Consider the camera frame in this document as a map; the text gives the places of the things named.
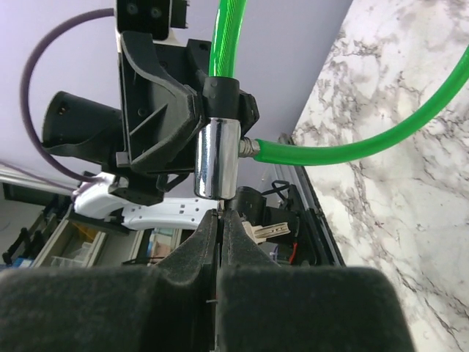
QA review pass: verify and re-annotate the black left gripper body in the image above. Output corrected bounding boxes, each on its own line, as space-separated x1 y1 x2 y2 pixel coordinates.
109 42 198 205

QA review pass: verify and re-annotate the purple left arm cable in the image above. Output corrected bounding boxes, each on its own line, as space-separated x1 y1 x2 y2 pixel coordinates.
20 7 118 191

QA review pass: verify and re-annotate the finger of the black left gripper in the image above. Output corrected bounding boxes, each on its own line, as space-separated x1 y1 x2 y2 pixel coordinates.
186 39 259 136
120 31 203 172

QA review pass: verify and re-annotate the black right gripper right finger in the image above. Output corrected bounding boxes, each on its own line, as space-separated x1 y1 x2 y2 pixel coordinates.
218 210 414 351

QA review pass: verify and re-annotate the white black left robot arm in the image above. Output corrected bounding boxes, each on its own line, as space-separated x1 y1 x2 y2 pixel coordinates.
43 31 259 205

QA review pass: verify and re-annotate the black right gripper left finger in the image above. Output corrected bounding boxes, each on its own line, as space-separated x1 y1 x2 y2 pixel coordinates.
1 210 218 351

